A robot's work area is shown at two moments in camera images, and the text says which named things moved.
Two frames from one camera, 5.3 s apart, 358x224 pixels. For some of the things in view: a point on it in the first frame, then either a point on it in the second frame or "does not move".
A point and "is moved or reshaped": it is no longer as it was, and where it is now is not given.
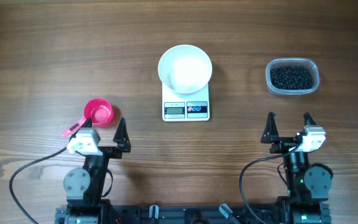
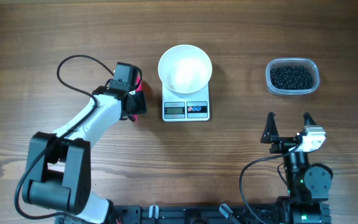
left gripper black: (120, 139) to (140, 106)
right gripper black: (271, 135) does not move
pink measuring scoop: (99, 110) is moved or reshaped
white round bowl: (184, 70) does not move
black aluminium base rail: (194, 214) does not move
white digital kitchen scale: (186, 107) does not move
